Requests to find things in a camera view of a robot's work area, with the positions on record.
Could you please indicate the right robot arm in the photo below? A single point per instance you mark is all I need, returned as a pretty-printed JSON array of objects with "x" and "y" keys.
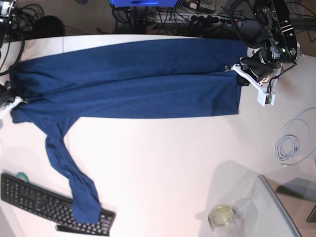
[{"x": 8, "y": 8}]

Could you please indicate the white power strip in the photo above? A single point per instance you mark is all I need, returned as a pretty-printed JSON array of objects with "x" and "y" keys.
[{"x": 186, "y": 18}]

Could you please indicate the blue box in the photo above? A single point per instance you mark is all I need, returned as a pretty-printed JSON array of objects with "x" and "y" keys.
[{"x": 153, "y": 3}]

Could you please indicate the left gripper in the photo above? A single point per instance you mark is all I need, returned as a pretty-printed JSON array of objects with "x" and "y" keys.
[{"x": 260, "y": 66}]

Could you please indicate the green tape roll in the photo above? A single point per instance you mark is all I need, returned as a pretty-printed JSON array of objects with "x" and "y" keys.
[{"x": 22, "y": 177}]

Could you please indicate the dark blue t-shirt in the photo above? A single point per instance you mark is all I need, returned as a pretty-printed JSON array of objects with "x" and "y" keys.
[{"x": 153, "y": 79}]

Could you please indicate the clear glass jar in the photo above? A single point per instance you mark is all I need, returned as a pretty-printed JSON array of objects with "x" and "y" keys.
[{"x": 222, "y": 221}]

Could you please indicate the black computer keyboard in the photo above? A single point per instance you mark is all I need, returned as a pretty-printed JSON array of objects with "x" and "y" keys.
[{"x": 51, "y": 206}]

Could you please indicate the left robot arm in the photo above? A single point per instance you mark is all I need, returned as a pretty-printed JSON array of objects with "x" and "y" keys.
[{"x": 276, "y": 42}]

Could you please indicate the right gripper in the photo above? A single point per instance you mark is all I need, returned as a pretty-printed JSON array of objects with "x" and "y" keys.
[{"x": 6, "y": 96}]

